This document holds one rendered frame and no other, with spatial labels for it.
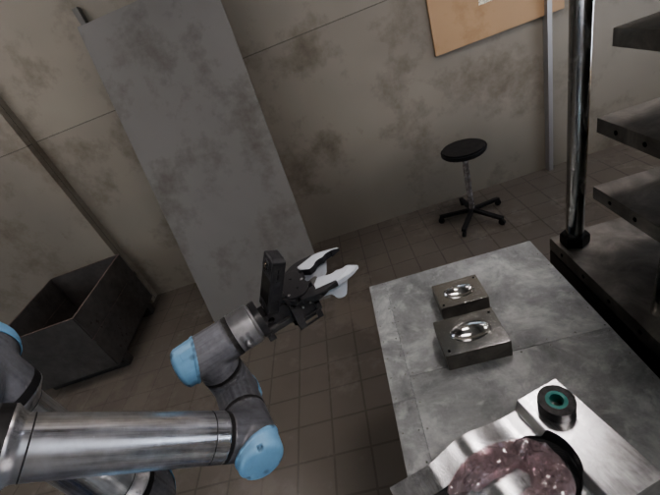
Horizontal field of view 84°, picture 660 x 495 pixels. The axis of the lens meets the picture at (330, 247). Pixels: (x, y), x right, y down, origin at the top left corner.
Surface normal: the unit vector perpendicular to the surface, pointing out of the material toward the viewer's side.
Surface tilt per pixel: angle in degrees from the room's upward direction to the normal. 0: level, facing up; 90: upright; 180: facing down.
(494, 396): 0
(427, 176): 90
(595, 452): 0
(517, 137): 90
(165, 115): 72
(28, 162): 90
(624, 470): 0
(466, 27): 90
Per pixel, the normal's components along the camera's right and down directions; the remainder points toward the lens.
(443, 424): -0.33, -0.79
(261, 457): 0.47, 0.35
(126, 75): -0.04, 0.27
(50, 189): 0.06, 0.54
